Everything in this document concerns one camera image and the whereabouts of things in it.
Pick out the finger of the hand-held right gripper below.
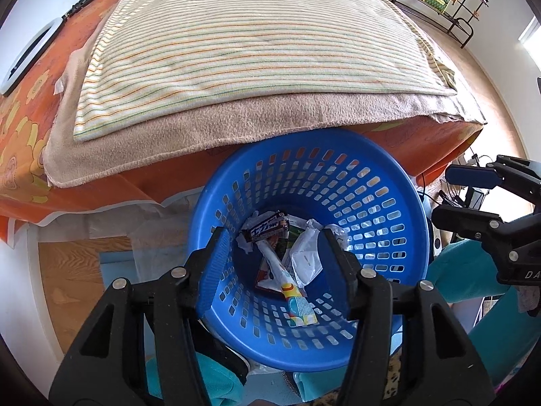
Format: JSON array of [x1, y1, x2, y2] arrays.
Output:
[[431, 204, 541, 264], [445, 154, 541, 207]]

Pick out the brown chocolate bar wrapper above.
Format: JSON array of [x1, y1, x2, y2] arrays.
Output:
[[242, 211, 290, 244]]

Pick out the colourful tube wrapper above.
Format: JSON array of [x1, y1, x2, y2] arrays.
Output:
[[258, 239, 319, 327]]

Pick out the white plastic wrapper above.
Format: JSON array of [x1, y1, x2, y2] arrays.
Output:
[[277, 216, 325, 288]]

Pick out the orange flowered tablecloth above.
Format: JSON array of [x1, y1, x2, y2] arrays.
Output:
[[0, 0, 483, 248]]

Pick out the blue plastic basket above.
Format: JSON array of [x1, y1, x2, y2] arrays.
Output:
[[187, 128, 431, 373]]

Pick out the white tissue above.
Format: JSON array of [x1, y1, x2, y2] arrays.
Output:
[[237, 213, 265, 254], [306, 219, 351, 254]]

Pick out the beige towel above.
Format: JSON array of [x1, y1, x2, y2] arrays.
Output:
[[42, 0, 487, 189]]

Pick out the person's leg teal trousers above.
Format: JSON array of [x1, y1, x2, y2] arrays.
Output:
[[425, 239, 541, 392], [146, 352, 246, 406]]

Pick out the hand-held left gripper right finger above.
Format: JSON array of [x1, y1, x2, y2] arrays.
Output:
[[322, 227, 497, 406]]

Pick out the spotted patterned cloth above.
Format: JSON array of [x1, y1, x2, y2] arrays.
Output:
[[380, 353, 403, 406]]

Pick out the person's left leg teal trousers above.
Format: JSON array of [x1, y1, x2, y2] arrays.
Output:
[[146, 352, 246, 406]]

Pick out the black metal rack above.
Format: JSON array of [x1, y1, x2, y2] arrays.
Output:
[[397, 0, 508, 49]]

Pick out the clear plastic sheet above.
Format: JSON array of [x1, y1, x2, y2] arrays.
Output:
[[13, 186, 212, 275]]

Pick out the person's right leg teal trousers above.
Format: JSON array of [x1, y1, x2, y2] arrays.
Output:
[[425, 239, 541, 392]]

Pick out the window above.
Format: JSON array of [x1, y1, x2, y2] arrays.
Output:
[[519, 12, 541, 46]]

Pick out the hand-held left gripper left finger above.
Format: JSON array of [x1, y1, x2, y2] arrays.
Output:
[[48, 226, 231, 406]]

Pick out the striped towel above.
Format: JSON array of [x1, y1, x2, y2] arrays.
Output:
[[73, 0, 458, 142]]

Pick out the white ring light with stand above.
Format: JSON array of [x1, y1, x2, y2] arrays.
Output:
[[0, 0, 121, 96]]

